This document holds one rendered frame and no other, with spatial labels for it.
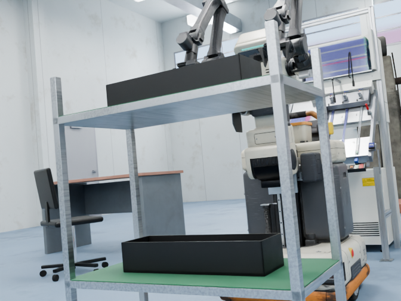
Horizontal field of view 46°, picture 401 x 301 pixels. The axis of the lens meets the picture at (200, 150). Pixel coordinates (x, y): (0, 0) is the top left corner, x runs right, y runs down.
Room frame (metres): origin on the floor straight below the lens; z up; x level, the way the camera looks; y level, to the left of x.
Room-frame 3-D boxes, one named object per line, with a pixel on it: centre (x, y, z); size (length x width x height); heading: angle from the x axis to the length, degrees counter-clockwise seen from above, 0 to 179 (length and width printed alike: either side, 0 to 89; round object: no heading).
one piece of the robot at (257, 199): (2.65, -0.50, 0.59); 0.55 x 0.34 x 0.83; 61
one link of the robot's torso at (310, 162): (2.40, -0.43, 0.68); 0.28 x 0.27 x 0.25; 61
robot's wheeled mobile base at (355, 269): (2.57, -0.45, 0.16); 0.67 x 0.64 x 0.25; 151
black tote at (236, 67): (1.73, 0.05, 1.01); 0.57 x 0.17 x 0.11; 59
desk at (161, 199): (5.15, 1.01, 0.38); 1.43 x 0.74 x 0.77; 60
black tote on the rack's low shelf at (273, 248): (1.74, 0.04, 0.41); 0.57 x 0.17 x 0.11; 60
